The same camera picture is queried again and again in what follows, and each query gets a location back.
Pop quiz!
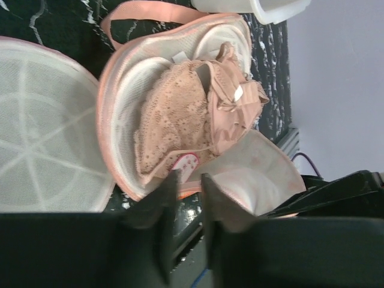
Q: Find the floral mesh laundry bag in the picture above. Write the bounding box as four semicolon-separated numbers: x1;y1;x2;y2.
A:
97;1;305;215

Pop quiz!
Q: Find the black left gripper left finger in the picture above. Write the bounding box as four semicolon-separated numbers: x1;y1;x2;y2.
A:
1;171;179;287

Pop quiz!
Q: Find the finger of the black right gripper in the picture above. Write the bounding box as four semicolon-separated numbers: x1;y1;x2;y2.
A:
264;170;383;218

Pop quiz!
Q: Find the white plastic perforated basket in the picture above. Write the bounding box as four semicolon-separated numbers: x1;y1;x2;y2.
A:
191;0;311;25

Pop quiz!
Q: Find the white pink-trimmed laundry bag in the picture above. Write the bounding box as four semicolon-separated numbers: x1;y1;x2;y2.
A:
1;37;115;213

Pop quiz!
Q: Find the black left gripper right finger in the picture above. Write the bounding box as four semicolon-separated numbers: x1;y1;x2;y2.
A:
202;174;383;287

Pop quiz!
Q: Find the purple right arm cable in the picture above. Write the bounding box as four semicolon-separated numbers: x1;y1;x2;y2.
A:
292;152;322;178

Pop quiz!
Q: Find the beige lace bra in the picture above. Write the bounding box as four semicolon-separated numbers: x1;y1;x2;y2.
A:
134;42;269;185

